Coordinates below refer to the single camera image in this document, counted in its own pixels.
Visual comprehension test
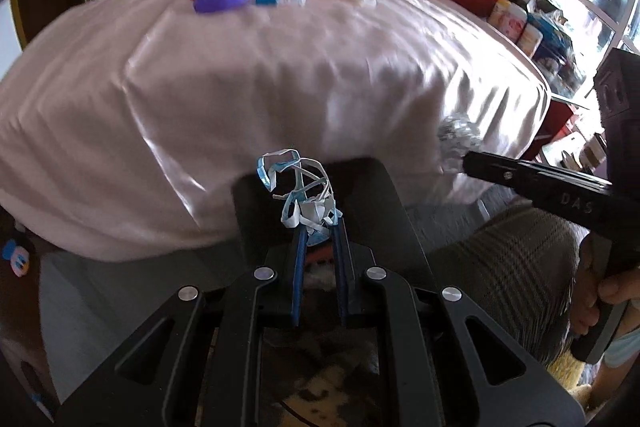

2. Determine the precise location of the blue white face mask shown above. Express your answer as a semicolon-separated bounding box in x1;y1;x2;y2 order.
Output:
256;148;342;247

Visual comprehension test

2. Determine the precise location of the silver foil ball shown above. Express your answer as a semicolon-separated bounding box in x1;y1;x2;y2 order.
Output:
437;113;484;173

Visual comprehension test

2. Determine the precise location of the white canister orange label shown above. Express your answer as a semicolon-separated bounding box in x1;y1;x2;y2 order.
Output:
516;23;544;58

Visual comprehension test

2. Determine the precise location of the person's right hand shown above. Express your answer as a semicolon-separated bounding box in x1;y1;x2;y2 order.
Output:
570;233;639;336

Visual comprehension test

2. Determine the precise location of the donald duck toy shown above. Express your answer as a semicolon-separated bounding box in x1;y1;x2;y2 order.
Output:
1;239;29;277

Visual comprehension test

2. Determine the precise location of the yellow lid canister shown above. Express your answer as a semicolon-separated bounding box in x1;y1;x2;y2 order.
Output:
487;0;511;28

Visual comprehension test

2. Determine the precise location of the black trash bin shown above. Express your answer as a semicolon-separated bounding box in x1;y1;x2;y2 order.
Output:
232;156;436;303

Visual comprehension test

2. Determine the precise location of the white canister pink label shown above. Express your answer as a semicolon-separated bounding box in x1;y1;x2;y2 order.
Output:
498;3;528;42

